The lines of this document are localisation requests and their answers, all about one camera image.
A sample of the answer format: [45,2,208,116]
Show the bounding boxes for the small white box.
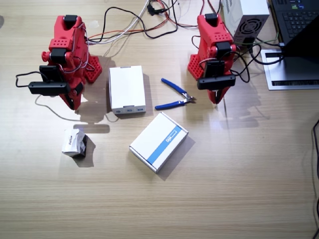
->
[61,127,88,158]

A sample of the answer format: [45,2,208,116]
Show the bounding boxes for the plain white box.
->
[108,65,147,116]

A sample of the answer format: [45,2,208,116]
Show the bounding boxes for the white box with blue stripe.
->
[129,112,189,174]

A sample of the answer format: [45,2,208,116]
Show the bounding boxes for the black webcam on gripper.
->
[197,60,236,91]
[28,65,71,97]

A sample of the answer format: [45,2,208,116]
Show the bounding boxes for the white power supply with fan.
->
[221,0,271,47]

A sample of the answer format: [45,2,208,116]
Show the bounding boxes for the black laptop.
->
[270,0,319,45]

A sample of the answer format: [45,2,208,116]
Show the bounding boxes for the black monitor panel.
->
[283,16,319,59]

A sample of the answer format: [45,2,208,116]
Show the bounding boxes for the black webcam cable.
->
[230,44,251,84]
[15,71,42,88]

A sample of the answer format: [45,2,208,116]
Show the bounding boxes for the black power supply cable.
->
[248,37,285,66]

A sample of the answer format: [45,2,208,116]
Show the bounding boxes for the thin green wire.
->
[234,33,279,48]

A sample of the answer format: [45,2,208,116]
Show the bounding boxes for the blue-handled wire cutters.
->
[154,78,197,111]

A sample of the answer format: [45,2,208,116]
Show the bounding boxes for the orange red wire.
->
[87,0,200,42]

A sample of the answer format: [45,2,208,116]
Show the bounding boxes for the white cable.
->
[87,0,150,46]

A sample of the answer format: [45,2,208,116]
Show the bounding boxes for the long looped black cable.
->
[101,0,179,43]

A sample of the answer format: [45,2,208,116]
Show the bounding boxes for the black cable connector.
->
[146,2,167,16]

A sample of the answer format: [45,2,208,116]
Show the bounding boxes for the black cable at table edge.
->
[311,119,319,239]

